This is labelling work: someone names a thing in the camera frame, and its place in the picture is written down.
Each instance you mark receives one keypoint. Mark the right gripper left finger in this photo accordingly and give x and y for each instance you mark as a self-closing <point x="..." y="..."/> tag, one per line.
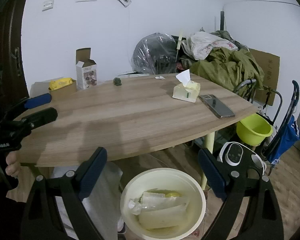
<point x="72" y="187"/>

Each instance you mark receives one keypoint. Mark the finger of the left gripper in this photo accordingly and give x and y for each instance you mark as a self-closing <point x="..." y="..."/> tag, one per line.
<point x="37" y="101"/>
<point x="40" y="118"/>

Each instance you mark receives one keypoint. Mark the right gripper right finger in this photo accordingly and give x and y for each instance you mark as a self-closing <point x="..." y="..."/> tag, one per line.
<point x="262" y="219"/>

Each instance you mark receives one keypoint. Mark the clear plastic bag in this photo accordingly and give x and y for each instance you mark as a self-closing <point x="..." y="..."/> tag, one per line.
<point x="151" y="201"/>

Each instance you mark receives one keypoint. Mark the cream plastic trash bin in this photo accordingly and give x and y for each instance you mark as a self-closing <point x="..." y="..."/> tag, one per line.
<point x="162" y="180"/>

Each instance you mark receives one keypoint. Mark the left hand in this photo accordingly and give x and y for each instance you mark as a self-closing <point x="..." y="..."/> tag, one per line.
<point x="13" y="164"/>

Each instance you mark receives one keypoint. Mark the kraft paper bowl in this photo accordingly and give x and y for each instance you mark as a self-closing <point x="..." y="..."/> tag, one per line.
<point x="63" y="92"/>

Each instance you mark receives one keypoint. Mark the dark wooden door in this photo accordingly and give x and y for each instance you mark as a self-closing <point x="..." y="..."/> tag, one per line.
<point x="12" y="78"/>

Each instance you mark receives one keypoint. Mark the white open cardboard box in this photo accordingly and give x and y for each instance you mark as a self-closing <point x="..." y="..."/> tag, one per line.
<point x="85" y="69"/>

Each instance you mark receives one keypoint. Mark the white black rice cooker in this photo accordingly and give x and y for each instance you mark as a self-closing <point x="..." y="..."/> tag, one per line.
<point x="232" y="153"/>

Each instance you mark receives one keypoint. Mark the small green crumpled object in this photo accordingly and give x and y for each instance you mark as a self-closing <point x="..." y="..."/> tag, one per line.
<point x="117" y="81"/>

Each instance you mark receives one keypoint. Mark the green plastic basin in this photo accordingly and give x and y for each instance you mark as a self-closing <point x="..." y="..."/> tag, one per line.
<point x="253" y="129"/>

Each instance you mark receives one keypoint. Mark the blue folding shopping cart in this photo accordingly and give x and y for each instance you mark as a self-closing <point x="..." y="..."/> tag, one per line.
<point x="288" y="133"/>

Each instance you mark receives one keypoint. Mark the grey smartphone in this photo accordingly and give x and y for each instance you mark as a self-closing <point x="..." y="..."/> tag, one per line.
<point x="215" y="105"/>

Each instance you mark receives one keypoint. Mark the small white paper scrap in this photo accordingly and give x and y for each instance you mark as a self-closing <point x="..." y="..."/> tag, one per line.
<point x="159" y="77"/>

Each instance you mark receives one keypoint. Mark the plastic wrapped fan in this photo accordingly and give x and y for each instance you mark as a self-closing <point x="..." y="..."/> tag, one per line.
<point x="155" y="54"/>

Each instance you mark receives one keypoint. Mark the yellow tissue pack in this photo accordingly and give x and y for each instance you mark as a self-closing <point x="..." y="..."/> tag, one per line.
<point x="186" y="90"/>

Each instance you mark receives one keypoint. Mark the olive green clothes pile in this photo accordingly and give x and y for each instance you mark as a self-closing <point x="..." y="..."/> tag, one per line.
<point x="227" y="68"/>

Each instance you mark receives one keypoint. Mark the brown cardboard sheet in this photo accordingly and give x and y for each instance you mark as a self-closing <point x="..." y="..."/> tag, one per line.
<point x="270" y="65"/>

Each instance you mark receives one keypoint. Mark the white red plastic bag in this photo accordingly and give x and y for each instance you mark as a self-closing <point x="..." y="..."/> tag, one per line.
<point x="199" y="45"/>

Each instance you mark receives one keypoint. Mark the black metal chair frame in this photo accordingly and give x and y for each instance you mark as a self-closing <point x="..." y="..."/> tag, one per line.
<point x="266" y="98"/>

